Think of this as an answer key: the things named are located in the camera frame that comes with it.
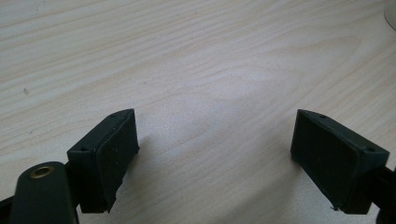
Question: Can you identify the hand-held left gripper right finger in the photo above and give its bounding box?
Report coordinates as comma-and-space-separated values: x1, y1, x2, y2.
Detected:
290, 108, 390, 216

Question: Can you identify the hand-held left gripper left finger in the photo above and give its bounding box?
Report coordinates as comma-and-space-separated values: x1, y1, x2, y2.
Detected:
66, 107, 140, 215

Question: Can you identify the white round object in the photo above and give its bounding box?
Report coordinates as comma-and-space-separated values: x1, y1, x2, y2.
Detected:
383, 0, 396, 32

